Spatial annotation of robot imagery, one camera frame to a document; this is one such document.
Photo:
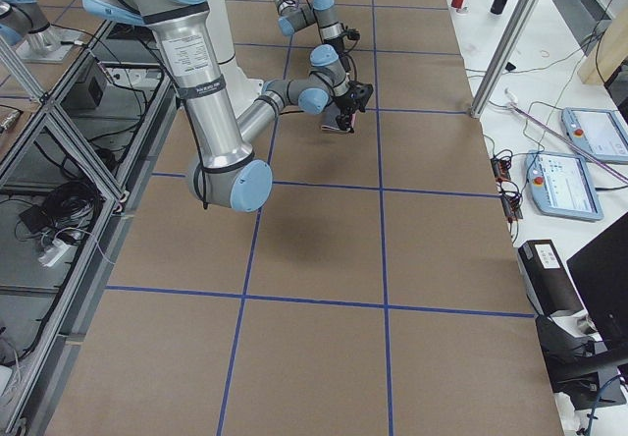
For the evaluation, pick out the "black power adapter box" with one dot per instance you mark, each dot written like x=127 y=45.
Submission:
x=547 y=282

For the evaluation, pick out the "aluminium frame post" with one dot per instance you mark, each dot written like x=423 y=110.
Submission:
x=513 y=30

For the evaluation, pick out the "pink towel with grey hem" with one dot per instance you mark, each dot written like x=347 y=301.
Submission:
x=329 y=121

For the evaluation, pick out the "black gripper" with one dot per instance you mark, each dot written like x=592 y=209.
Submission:
x=344 y=105
x=333 y=44

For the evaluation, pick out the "blue teach pendant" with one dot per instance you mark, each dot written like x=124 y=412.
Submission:
x=600 y=132
x=561 y=186

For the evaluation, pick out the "near blue teach pendant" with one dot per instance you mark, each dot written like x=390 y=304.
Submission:
x=561 y=186

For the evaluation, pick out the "aluminium side frame rail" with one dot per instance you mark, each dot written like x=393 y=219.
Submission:
x=73 y=170

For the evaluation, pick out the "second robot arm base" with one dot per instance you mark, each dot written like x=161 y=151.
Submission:
x=23 y=24

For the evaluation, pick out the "far blue teach pendant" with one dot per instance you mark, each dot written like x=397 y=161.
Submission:
x=600 y=132

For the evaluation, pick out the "black monitor with stand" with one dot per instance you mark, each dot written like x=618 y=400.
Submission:
x=583 y=369

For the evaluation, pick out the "white reach grabber tool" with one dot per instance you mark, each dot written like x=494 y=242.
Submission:
x=513 y=106

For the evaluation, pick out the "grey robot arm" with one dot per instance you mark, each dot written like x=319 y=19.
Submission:
x=294 y=17
x=227 y=172

